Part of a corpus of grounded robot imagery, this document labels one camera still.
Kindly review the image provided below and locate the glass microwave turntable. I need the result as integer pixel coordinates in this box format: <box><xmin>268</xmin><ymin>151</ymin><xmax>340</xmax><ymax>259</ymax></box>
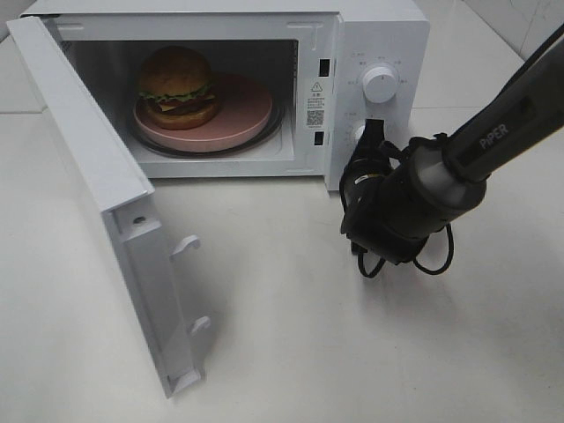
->
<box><xmin>126</xmin><ymin>106</ymin><xmax>285</xmax><ymax>159</ymax></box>

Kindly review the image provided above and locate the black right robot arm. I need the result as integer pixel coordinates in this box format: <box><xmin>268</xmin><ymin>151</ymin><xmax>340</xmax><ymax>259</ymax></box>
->
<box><xmin>339</xmin><ymin>28</ymin><xmax>563</xmax><ymax>278</ymax></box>

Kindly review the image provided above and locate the white microwave door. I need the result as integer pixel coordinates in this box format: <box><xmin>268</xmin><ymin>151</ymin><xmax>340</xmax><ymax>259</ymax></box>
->
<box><xmin>7</xmin><ymin>17</ymin><xmax>210</xmax><ymax>397</ymax></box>

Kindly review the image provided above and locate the pink round plate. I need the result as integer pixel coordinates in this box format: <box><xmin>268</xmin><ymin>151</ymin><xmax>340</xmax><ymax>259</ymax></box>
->
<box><xmin>133</xmin><ymin>73</ymin><xmax>274</xmax><ymax>152</ymax></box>

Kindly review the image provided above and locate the white microwave knob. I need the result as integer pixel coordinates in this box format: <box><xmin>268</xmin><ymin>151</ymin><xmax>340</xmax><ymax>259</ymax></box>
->
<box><xmin>361</xmin><ymin>63</ymin><xmax>399</xmax><ymax>104</ymax></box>
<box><xmin>351</xmin><ymin>123</ymin><xmax>367</xmax><ymax>149</ymax></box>

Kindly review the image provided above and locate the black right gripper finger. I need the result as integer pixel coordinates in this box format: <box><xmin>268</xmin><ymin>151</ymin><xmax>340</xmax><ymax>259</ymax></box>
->
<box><xmin>355</xmin><ymin>118</ymin><xmax>384</xmax><ymax>154</ymax></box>

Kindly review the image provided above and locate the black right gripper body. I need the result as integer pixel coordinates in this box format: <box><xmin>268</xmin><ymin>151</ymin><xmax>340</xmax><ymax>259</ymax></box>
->
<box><xmin>339</xmin><ymin>145</ymin><xmax>409</xmax><ymax>256</ymax></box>

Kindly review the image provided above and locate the burger with lettuce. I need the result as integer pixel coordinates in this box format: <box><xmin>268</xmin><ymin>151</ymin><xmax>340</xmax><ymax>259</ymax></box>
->
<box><xmin>137</xmin><ymin>46</ymin><xmax>220</xmax><ymax>130</ymax></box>

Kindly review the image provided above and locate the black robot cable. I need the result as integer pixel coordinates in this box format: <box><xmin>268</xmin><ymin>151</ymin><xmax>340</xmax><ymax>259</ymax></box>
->
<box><xmin>350</xmin><ymin>136</ymin><xmax>455</xmax><ymax>278</ymax></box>

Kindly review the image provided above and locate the white microwave oven body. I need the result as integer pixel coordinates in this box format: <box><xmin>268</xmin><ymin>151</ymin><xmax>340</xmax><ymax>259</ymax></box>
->
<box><xmin>18</xmin><ymin>1</ymin><xmax>429</xmax><ymax>190</ymax></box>

